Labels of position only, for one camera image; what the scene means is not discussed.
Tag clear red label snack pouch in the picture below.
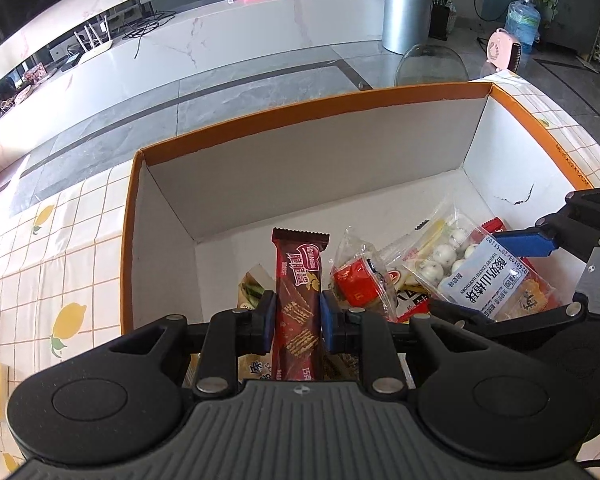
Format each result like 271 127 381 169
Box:
329 226 398 322

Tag clear glass chair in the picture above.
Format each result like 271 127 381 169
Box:
394 44 469 87

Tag pink small heater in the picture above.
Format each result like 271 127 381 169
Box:
486 28 522 72

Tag yellow chips bag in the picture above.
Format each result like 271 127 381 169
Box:
237 263 276 310

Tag orange cardboard box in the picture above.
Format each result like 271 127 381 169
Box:
121 82 594 333

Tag clear white candy bag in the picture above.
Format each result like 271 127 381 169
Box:
404 200 559 322

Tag silver trash can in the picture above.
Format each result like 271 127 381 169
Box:
381 0 434 55

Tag blue water jug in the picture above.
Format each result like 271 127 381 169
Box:
505 0 541 53

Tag white wifi router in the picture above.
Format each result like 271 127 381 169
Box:
73 16 114 65

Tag red chips bag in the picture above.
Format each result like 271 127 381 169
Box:
469 217 534 271

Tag white tv console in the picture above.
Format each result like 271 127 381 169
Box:
0 0 384 170

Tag dark red wafer bar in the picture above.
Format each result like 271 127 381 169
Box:
272 228 329 382

